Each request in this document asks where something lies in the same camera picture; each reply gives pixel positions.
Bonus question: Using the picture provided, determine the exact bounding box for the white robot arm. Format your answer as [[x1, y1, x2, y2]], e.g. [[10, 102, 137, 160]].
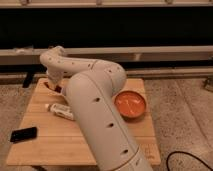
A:
[[40, 46, 153, 171]]

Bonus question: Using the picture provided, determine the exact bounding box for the orange ceramic bowl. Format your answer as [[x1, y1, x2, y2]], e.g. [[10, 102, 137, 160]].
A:
[[114, 91, 146, 119]]

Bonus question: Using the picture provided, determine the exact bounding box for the white plastic bottle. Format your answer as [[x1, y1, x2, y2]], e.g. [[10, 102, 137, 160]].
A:
[[45, 103, 74, 120]]

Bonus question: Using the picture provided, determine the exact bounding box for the black phone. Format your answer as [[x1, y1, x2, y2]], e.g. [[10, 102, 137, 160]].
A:
[[10, 127, 37, 143]]

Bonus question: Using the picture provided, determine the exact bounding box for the light wooden table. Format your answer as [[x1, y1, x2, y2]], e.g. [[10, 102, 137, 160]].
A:
[[6, 78, 161, 166]]

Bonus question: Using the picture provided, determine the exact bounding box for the black cable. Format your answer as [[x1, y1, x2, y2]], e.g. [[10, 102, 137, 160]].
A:
[[165, 150, 213, 171]]

